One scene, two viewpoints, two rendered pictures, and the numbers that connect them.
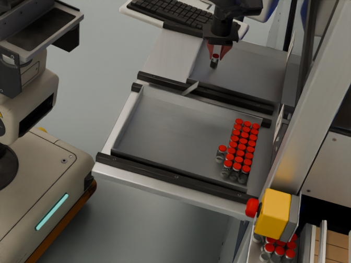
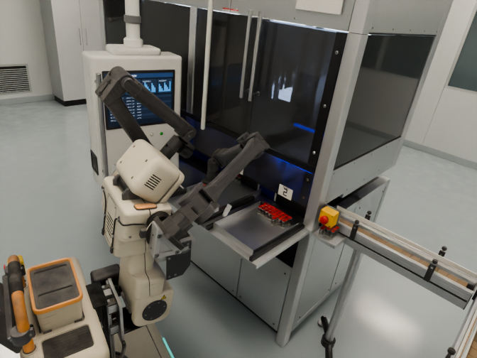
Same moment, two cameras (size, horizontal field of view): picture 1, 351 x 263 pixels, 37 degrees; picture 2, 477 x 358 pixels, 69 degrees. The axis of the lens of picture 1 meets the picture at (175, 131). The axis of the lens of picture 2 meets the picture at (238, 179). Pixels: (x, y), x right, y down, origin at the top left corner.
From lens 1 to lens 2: 1.22 m
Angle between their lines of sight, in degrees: 47
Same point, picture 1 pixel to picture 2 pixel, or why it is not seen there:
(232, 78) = (222, 197)
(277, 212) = (334, 212)
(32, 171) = (133, 346)
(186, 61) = not seen: hidden behind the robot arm
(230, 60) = not seen: hidden behind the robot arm
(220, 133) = (256, 217)
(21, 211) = not seen: outside the picture
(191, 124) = (245, 222)
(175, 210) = (188, 304)
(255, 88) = (233, 195)
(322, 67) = (333, 148)
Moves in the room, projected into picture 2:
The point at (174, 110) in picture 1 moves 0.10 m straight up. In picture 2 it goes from (232, 223) to (234, 206)
